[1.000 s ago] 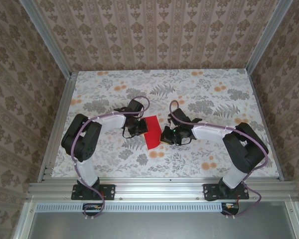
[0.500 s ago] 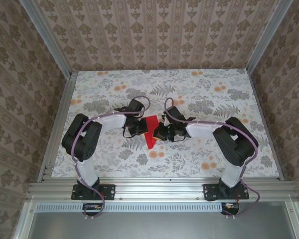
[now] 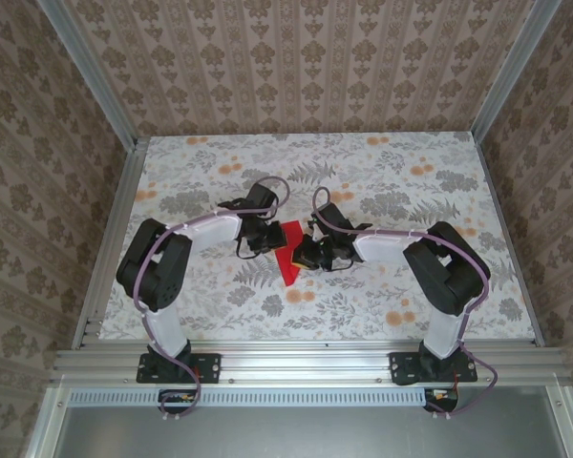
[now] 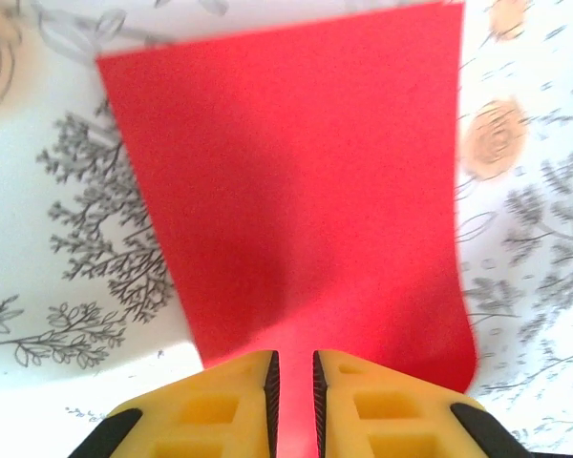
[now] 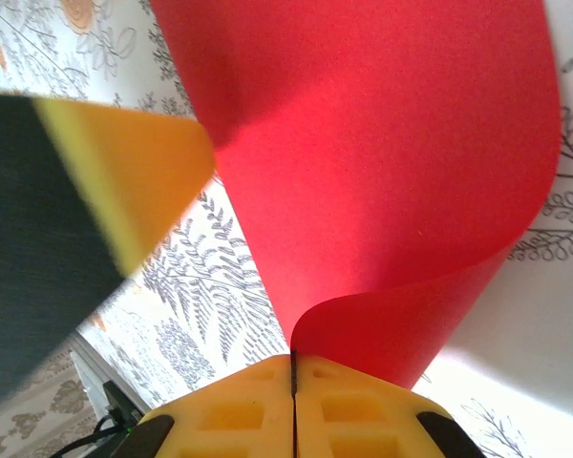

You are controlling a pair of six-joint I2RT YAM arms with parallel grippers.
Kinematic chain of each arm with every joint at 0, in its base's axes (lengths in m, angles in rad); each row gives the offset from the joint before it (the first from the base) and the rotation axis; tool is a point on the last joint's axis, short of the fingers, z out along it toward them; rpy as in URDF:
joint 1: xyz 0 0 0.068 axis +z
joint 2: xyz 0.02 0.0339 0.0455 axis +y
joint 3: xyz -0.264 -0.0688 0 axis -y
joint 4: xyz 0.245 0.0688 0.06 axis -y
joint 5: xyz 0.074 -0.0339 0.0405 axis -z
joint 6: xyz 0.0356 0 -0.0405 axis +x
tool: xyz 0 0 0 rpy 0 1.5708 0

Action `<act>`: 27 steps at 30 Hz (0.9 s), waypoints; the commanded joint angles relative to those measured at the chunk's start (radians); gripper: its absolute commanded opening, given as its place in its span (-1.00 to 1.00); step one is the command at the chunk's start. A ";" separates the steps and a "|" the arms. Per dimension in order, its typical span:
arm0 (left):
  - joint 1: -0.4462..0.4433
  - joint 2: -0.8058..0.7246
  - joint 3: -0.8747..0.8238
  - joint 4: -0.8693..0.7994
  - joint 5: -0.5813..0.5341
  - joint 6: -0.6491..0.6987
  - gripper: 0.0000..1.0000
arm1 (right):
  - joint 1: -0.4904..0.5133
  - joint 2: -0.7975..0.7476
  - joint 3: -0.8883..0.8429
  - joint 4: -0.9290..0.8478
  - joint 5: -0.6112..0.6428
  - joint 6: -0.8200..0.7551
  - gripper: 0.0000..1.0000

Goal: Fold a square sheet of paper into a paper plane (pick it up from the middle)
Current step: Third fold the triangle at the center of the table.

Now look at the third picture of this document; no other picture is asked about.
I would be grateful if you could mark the aluminium frame post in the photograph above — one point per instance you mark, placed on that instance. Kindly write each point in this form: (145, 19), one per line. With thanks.
(91, 71)
(511, 67)

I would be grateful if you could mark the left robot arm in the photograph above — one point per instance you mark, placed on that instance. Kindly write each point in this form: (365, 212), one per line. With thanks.
(210, 229)

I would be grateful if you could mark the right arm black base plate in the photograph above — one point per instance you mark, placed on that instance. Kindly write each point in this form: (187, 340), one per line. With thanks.
(403, 367)

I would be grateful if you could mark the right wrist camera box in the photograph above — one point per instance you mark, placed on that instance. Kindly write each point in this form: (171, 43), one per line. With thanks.
(332, 217)

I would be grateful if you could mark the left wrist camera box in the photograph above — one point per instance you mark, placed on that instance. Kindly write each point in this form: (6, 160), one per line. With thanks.
(259, 194)

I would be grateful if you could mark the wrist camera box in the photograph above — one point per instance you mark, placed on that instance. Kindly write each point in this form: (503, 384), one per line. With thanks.
(259, 194)
(332, 217)

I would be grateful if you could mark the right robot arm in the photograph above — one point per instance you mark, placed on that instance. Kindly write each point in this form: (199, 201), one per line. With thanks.
(382, 245)

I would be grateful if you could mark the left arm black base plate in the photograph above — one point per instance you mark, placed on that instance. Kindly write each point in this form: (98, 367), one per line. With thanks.
(210, 367)

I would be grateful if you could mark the aluminium side rail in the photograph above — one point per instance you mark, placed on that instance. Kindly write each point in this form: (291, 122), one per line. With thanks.
(110, 238)

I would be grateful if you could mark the floral patterned tablecloth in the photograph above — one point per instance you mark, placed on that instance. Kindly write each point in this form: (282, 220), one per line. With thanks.
(267, 157)

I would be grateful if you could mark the small black circuit board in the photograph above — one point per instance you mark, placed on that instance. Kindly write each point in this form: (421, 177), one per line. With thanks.
(179, 397)
(441, 396)

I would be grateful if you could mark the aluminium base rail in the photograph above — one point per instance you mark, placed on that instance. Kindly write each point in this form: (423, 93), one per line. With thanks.
(305, 365)

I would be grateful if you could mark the red cloth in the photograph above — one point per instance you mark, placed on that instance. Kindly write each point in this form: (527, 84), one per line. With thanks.
(289, 272)

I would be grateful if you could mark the grey metal panel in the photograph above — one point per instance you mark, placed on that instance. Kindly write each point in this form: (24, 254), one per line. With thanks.
(291, 434)

